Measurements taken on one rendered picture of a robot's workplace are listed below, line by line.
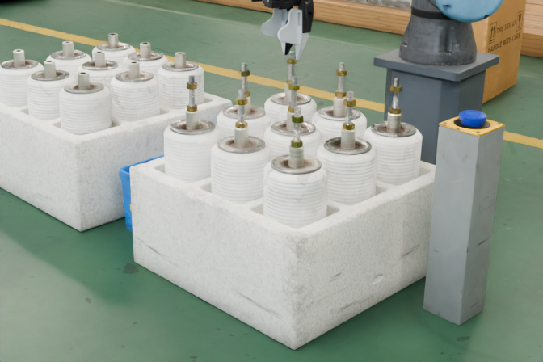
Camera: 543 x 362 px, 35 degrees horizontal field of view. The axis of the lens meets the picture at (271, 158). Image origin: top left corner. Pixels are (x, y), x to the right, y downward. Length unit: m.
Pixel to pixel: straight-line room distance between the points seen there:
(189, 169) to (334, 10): 2.14
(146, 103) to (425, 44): 0.55
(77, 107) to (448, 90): 0.70
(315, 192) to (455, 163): 0.21
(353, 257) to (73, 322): 0.44
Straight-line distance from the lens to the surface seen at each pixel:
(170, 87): 1.79
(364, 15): 3.42
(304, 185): 1.25
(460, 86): 1.69
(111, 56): 1.96
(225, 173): 1.34
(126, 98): 1.72
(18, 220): 1.76
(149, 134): 1.71
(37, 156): 1.74
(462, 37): 1.71
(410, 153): 1.43
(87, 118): 1.66
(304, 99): 1.59
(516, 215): 1.81
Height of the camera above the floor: 0.71
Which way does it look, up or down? 21 degrees down
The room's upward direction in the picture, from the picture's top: 1 degrees clockwise
